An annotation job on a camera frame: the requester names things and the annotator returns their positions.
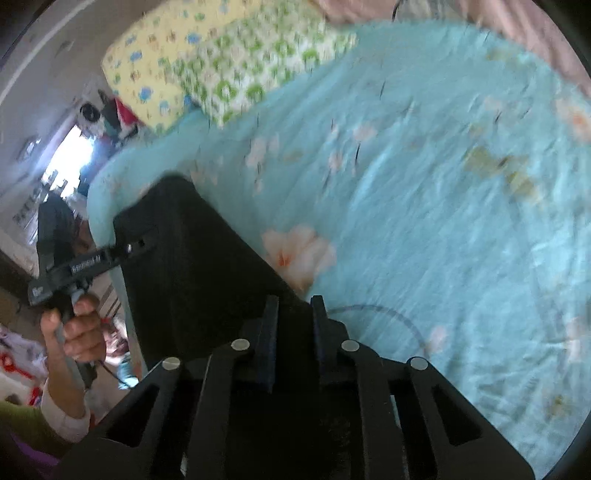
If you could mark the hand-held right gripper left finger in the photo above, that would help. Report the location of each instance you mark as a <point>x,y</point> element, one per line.
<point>269,344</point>

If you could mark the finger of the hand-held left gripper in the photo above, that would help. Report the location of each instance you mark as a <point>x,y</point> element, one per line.
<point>136,248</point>

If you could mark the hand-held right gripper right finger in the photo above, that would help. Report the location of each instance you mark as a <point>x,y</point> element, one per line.
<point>322,344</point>

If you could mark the black pants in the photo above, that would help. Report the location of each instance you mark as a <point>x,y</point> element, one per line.
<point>184,258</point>

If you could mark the person's left forearm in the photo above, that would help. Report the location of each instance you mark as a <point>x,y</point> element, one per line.
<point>62,413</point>

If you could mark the person's left hand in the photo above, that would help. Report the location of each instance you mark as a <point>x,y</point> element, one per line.
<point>81,330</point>

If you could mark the dark cloth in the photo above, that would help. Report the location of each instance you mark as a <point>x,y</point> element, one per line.
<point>56,226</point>

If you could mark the red white printed cloth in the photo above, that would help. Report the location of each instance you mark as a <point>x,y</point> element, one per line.
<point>16,364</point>

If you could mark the blue floral bed sheet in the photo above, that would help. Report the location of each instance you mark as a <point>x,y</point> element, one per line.
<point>415,207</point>

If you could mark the yellow printed pillow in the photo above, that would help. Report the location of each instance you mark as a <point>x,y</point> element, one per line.
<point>147,60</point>

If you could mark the green patterned pillow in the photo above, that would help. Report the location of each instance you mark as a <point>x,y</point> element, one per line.
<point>258,60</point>

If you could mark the pink blanket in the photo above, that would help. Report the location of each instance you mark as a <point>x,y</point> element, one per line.
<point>508,23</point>

